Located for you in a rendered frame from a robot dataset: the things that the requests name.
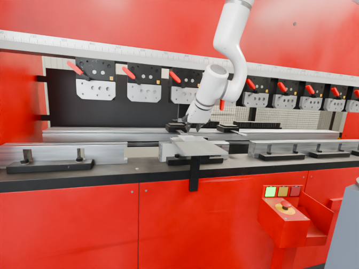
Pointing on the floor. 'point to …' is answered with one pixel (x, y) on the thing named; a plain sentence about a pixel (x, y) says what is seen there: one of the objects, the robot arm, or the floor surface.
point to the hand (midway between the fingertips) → (193, 127)
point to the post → (252, 114)
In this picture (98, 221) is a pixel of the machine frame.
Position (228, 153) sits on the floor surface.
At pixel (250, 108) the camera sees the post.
